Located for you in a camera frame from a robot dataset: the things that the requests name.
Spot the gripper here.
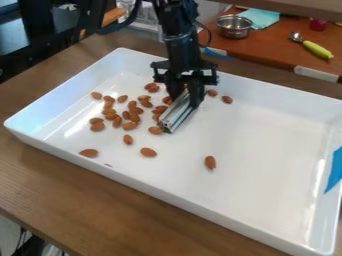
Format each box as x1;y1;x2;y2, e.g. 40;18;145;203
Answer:
149;59;221;109

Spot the silver metal bar tool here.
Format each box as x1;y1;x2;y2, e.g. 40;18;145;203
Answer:
157;89;198;134

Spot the pile of brown almonds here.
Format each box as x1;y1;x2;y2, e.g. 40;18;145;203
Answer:
77;81;236;170

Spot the silver pot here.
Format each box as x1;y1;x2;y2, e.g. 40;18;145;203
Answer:
215;14;254;40

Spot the white tray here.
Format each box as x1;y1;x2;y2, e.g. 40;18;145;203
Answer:
2;47;342;256

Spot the light blue cloth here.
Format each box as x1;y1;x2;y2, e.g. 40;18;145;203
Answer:
236;7;282;31

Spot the red cup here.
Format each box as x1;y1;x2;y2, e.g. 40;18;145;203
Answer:
308;17;329;32

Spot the yellow handled spoon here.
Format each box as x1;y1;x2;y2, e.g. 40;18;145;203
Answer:
288;31;336;61

